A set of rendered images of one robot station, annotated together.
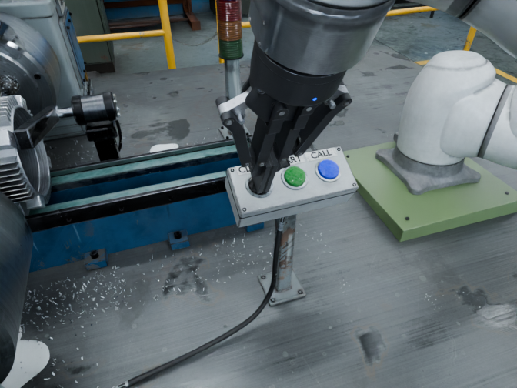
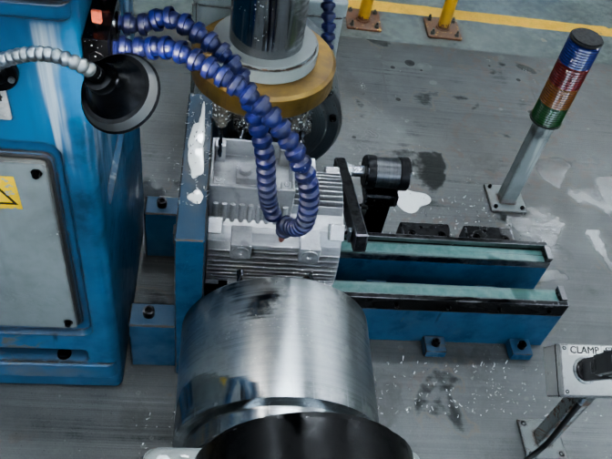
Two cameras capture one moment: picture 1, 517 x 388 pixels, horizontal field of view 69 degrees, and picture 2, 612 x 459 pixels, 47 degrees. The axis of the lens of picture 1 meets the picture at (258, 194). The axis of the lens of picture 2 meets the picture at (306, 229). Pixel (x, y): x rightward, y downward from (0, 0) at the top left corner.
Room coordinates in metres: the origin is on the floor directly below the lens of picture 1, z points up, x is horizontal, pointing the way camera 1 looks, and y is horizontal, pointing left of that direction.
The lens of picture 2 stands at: (-0.21, 0.34, 1.84)
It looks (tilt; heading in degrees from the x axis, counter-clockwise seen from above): 48 degrees down; 7
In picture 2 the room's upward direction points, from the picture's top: 12 degrees clockwise
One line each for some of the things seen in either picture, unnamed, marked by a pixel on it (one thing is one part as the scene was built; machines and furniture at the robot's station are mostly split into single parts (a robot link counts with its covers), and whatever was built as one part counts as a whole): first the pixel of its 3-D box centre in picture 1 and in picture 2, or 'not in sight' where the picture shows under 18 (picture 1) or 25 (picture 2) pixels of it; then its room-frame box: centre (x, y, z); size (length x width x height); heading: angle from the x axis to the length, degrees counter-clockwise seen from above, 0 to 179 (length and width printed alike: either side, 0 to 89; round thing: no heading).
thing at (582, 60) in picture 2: not in sight; (580, 51); (0.97, 0.07, 1.19); 0.06 x 0.06 x 0.04
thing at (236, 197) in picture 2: not in sight; (250, 180); (0.50, 0.52, 1.11); 0.12 x 0.11 x 0.07; 108
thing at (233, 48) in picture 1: (231, 46); (550, 109); (0.97, 0.07, 1.05); 0.06 x 0.06 x 0.04
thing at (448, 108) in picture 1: (448, 105); not in sight; (0.75, -0.41, 1.00); 0.18 x 0.16 x 0.22; 54
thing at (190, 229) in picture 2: not in sight; (171, 236); (0.46, 0.63, 0.97); 0.30 x 0.11 x 0.34; 19
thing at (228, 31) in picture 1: (229, 28); (559, 91); (0.97, 0.07, 1.10); 0.06 x 0.06 x 0.04
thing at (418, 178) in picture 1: (422, 153); not in sight; (0.77, -0.40, 0.86); 0.22 x 0.18 x 0.06; 15
